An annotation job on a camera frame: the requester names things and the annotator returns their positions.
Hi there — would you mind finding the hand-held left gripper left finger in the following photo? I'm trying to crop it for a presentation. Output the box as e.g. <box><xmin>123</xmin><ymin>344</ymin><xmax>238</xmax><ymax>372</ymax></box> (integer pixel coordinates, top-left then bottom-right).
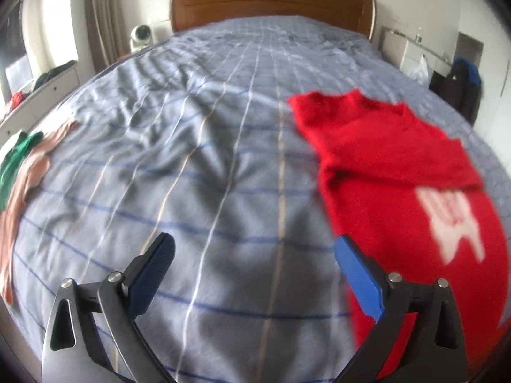
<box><xmin>41</xmin><ymin>232</ymin><xmax>176</xmax><ymax>383</ymax></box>

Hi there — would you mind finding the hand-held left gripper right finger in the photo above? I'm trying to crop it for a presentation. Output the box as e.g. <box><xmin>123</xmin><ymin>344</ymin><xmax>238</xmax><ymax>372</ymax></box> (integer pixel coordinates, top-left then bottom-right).
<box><xmin>334</xmin><ymin>235</ymin><xmax>468</xmax><ymax>383</ymax></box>

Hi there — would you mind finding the red sweater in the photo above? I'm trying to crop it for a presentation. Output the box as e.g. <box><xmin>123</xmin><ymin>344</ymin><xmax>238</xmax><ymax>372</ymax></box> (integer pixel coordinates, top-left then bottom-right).
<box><xmin>288</xmin><ymin>90</ymin><xmax>510</xmax><ymax>379</ymax></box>

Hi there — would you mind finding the dark clothes pile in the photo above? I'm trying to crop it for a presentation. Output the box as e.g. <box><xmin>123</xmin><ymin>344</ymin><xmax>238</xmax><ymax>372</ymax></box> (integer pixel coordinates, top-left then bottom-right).
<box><xmin>34</xmin><ymin>61</ymin><xmax>76</xmax><ymax>91</ymax></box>

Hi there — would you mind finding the striped grey-blue duvet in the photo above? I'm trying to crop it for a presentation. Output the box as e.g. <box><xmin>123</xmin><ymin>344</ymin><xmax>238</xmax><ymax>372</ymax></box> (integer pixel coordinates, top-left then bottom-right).
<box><xmin>0</xmin><ymin>15</ymin><xmax>511</xmax><ymax>383</ymax></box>

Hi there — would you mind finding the pink garment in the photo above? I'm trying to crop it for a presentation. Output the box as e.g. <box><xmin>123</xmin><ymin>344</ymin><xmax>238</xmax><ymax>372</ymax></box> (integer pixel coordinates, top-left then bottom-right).
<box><xmin>0</xmin><ymin>120</ymin><xmax>80</xmax><ymax>304</ymax></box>

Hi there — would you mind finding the green garment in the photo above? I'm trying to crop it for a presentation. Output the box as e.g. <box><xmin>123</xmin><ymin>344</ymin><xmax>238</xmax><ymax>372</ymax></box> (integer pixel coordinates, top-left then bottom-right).
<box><xmin>0</xmin><ymin>131</ymin><xmax>43</xmax><ymax>212</ymax></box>

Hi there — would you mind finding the white wardrobe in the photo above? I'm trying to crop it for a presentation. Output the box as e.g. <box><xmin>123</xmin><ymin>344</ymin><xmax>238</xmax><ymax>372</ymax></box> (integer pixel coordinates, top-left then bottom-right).
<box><xmin>455</xmin><ymin>0</ymin><xmax>511</xmax><ymax>161</ymax></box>

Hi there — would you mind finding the black jacket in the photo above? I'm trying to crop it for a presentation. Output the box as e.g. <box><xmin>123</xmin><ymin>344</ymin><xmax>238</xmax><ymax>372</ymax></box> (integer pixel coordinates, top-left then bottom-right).
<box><xmin>429</xmin><ymin>59</ymin><xmax>482</xmax><ymax>124</ymax></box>

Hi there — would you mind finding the white windowsill drawer cabinet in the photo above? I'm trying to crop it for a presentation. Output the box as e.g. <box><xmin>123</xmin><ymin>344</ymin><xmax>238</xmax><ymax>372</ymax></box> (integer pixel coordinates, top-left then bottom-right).
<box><xmin>0</xmin><ymin>66</ymin><xmax>86</xmax><ymax>140</ymax></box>

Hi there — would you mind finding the white plastic bag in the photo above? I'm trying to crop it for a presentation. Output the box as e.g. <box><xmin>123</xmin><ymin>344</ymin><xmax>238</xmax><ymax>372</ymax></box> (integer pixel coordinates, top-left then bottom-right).
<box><xmin>411</xmin><ymin>55</ymin><xmax>431</xmax><ymax>84</ymax></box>

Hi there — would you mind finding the white grey-trimmed cabinet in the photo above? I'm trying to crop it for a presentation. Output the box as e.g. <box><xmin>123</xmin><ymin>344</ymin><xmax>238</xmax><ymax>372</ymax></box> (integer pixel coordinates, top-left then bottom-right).
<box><xmin>379</xmin><ymin>26</ymin><xmax>454</xmax><ymax>80</ymax></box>

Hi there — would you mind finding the blue garment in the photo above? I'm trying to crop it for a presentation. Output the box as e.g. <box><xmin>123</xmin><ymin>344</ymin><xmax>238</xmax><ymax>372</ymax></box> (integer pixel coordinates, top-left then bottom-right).
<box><xmin>455</xmin><ymin>58</ymin><xmax>482</xmax><ymax>87</ymax></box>

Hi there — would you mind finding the window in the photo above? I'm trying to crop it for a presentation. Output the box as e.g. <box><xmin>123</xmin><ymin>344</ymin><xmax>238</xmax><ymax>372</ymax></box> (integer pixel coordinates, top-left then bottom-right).
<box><xmin>0</xmin><ymin>0</ymin><xmax>33</xmax><ymax>100</ymax></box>

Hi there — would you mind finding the beige curtain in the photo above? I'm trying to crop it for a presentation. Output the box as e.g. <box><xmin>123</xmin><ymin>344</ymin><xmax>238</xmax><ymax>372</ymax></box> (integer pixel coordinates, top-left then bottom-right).
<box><xmin>86</xmin><ymin>0</ymin><xmax>120</xmax><ymax>67</ymax></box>

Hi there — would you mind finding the wooden headboard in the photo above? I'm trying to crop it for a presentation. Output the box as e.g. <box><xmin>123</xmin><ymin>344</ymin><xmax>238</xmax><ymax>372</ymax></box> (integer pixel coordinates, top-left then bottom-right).
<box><xmin>170</xmin><ymin>0</ymin><xmax>378</xmax><ymax>41</ymax></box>

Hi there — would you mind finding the white round camera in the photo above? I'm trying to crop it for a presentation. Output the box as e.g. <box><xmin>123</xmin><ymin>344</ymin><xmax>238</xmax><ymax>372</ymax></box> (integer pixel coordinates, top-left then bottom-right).
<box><xmin>130</xmin><ymin>25</ymin><xmax>153</xmax><ymax>52</ymax></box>

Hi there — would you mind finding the long wardrobe handle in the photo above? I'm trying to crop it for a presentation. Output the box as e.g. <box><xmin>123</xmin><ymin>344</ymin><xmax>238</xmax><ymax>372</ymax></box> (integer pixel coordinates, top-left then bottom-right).
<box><xmin>500</xmin><ymin>58</ymin><xmax>511</xmax><ymax>99</ymax></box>

